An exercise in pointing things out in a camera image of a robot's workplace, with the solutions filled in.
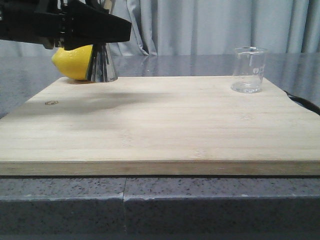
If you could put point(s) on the wooden cutting board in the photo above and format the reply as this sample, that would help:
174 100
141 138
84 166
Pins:
194 125

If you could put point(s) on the grey curtain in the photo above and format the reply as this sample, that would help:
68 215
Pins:
215 27

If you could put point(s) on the clear glass beaker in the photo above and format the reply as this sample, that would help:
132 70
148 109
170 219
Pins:
249 69

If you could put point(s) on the yellow lemon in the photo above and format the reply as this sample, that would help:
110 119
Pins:
73 63

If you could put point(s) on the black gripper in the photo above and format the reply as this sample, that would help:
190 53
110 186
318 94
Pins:
42 21

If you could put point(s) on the steel double jigger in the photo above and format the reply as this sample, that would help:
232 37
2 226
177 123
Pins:
101 68

